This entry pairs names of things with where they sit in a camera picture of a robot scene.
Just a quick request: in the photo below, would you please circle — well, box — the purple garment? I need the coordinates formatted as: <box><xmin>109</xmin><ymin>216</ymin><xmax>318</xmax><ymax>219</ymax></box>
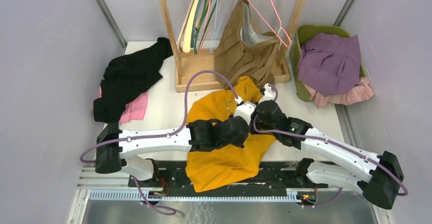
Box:
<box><xmin>297</xmin><ymin>33</ymin><xmax>361</xmax><ymax>96</ymax></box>

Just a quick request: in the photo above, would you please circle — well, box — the wooden hanger rack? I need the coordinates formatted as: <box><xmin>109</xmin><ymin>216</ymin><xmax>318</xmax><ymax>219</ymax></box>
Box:
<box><xmin>159</xmin><ymin>0</ymin><xmax>306</xmax><ymax>93</ymax></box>

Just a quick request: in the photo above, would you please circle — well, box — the green plastic hanger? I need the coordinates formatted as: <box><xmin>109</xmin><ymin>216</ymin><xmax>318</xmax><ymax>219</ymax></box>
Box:
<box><xmin>193</xmin><ymin>0</ymin><xmax>216</xmax><ymax>54</ymax></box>

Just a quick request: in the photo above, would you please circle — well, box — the aluminium frame rail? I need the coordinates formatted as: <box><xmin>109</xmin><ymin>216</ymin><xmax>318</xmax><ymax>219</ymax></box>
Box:
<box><xmin>67</xmin><ymin>167</ymin><xmax>391</xmax><ymax>223</ymax></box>

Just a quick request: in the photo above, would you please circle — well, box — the purple cable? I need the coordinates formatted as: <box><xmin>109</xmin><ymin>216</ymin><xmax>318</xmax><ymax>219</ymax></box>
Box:
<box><xmin>79</xmin><ymin>70</ymin><xmax>242</xmax><ymax>216</ymax></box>
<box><xmin>252</xmin><ymin>84</ymin><xmax>409</xmax><ymax>208</ymax></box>

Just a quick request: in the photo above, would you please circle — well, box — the black garment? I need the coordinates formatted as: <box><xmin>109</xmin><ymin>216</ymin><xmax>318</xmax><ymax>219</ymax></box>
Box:
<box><xmin>93</xmin><ymin>37</ymin><xmax>174</xmax><ymax>124</ymax></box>

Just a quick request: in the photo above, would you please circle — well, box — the blue wire hanger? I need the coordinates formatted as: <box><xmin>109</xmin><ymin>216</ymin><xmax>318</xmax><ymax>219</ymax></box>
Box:
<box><xmin>209</xmin><ymin>0</ymin><xmax>221</xmax><ymax>53</ymax></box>

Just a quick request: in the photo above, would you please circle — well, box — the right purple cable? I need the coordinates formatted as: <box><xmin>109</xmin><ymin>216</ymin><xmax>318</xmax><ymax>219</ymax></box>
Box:
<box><xmin>252</xmin><ymin>84</ymin><xmax>409</xmax><ymax>208</ymax></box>

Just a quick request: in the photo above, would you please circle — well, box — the grey plastic hanger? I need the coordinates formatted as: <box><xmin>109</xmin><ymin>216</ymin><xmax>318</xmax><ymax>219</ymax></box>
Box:
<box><xmin>183</xmin><ymin>0</ymin><xmax>203</xmax><ymax>51</ymax></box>

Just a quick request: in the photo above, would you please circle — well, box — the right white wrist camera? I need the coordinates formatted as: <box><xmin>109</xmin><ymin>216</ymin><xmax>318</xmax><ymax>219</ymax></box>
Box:
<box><xmin>258</xmin><ymin>83</ymin><xmax>278</xmax><ymax>103</ymax></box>

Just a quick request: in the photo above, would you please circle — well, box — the pink wire hanger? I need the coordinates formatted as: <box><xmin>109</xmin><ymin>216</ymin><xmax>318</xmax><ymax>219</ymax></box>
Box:
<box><xmin>196</xmin><ymin>0</ymin><xmax>213</xmax><ymax>54</ymax></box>
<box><xmin>246</xmin><ymin>0</ymin><xmax>291</xmax><ymax>48</ymax></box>

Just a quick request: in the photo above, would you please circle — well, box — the beige wooden hanger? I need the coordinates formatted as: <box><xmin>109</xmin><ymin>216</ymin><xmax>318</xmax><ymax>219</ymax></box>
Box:
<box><xmin>177</xmin><ymin>0</ymin><xmax>199</xmax><ymax>53</ymax></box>

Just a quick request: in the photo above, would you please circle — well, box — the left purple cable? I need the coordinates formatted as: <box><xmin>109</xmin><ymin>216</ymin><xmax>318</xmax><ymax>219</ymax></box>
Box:
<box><xmin>79</xmin><ymin>70</ymin><xmax>242</xmax><ymax>216</ymax></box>

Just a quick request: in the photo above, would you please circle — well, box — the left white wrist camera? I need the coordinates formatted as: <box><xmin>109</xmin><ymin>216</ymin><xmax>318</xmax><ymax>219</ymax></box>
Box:
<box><xmin>233</xmin><ymin>96</ymin><xmax>257</xmax><ymax>125</ymax></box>

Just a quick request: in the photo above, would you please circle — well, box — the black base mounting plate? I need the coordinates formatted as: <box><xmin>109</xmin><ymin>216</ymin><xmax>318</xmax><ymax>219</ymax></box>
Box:
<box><xmin>139</xmin><ymin>161</ymin><xmax>329</xmax><ymax>197</ymax></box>

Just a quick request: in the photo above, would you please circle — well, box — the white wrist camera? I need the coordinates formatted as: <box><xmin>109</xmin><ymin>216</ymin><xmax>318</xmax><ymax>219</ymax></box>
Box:
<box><xmin>258</xmin><ymin>83</ymin><xmax>278</xmax><ymax>103</ymax></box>
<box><xmin>233</xmin><ymin>96</ymin><xmax>257</xmax><ymax>125</ymax></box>

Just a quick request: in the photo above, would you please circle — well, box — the tan pleated skirt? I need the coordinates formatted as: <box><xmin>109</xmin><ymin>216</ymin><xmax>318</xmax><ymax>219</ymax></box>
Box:
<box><xmin>214</xmin><ymin>0</ymin><xmax>280</xmax><ymax>88</ymax></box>

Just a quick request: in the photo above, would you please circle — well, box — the light pink ruffled garment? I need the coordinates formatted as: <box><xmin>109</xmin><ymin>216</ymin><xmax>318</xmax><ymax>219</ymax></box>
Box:
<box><xmin>304</xmin><ymin>77</ymin><xmax>374</xmax><ymax>108</ymax></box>

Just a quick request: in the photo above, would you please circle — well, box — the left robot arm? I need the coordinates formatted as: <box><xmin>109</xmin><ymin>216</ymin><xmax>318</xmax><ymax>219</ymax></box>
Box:
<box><xmin>95</xmin><ymin>117</ymin><xmax>250</xmax><ymax>187</ymax></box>

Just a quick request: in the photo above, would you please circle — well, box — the green plastic bin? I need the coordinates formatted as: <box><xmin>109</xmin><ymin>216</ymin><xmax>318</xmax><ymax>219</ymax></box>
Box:
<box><xmin>289</xmin><ymin>24</ymin><xmax>365</xmax><ymax>102</ymax></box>

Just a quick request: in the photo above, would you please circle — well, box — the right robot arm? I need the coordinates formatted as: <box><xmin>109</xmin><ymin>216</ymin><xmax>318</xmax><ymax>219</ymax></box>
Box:
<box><xmin>251</xmin><ymin>100</ymin><xmax>409</xmax><ymax>210</ymax></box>

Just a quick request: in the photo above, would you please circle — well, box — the yellow garment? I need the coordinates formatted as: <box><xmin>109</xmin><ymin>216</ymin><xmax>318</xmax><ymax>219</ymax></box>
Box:
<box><xmin>185</xmin><ymin>76</ymin><xmax>276</xmax><ymax>192</ymax></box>

